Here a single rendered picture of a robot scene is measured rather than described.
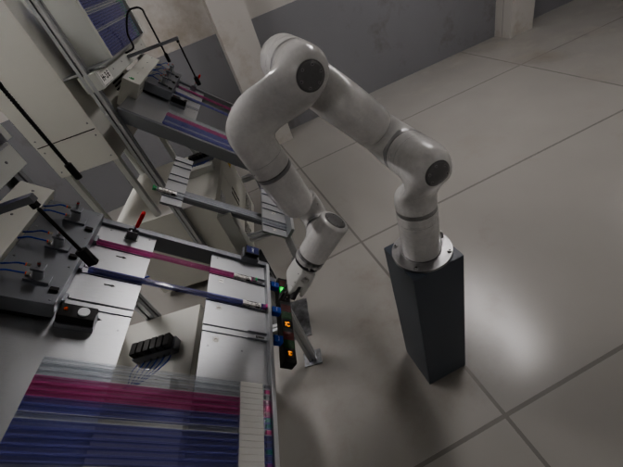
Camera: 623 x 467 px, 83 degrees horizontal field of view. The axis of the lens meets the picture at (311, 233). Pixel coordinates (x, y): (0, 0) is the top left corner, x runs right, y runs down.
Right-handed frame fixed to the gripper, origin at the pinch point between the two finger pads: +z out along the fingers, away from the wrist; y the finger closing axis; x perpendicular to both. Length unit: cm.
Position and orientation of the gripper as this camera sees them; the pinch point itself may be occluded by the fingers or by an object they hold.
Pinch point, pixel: (285, 295)
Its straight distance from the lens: 112.0
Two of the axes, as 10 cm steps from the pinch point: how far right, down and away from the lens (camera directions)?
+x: -8.8, -2.9, -3.8
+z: -4.6, 7.3, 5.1
